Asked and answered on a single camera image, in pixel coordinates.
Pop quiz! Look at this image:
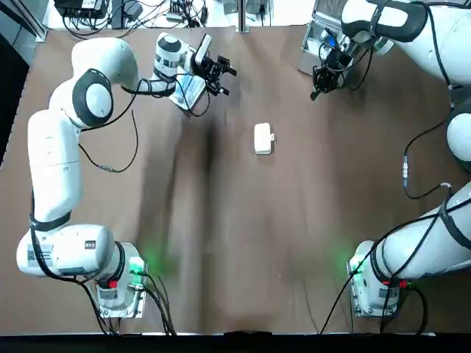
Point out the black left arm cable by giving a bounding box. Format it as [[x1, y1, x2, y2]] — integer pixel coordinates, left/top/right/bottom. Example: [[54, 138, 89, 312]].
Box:
[[77, 71, 210, 174]]

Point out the silver aluminium case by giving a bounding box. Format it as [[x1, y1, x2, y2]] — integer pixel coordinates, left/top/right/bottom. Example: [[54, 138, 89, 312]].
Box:
[[297, 14, 373, 79]]

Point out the black power adapter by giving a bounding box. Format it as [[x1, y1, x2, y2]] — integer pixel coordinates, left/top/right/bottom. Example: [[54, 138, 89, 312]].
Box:
[[123, 0, 143, 20]]

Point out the black network switch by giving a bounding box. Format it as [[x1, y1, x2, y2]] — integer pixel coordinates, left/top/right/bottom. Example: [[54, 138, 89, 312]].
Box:
[[54, 0, 107, 19]]

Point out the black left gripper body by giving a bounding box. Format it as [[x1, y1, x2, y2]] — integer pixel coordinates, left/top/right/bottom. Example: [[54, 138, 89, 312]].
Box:
[[198, 54, 224, 88]]

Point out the small white medicine box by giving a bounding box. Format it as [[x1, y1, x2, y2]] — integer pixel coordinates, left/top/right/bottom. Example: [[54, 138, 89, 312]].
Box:
[[253, 123, 276, 156]]

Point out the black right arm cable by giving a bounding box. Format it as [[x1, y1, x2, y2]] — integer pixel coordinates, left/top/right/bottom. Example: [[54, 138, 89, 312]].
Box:
[[403, 1, 456, 202]]

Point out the black foot cable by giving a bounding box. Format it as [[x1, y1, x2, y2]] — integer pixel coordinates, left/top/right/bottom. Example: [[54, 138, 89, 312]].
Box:
[[318, 253, 372, 335], [79, 279, 122, 336], [141, 271, 178, 336], [378, 281, 428, 335]]

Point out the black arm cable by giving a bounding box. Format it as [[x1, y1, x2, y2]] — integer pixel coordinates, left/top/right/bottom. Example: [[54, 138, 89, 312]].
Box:
[[77, 71, 210, 174], [403, 1, 456, 202]]

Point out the white blue face mask packet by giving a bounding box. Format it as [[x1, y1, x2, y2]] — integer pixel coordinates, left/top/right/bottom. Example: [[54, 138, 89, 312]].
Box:
[[179, 77, 207, 112], [171, 73, 202, 107]]

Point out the aluminium frame post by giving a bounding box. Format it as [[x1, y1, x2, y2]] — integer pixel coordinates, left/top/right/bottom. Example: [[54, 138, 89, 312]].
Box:
[[237, 0, 252, 33]]

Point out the aluminium corner post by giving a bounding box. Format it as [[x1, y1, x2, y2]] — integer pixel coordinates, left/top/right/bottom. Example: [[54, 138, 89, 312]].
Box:
[[27, 0, 49, 42]]

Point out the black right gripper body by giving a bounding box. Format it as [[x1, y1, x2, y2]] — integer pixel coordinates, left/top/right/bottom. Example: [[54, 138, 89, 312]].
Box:
[[329, 43, 369, 74]]

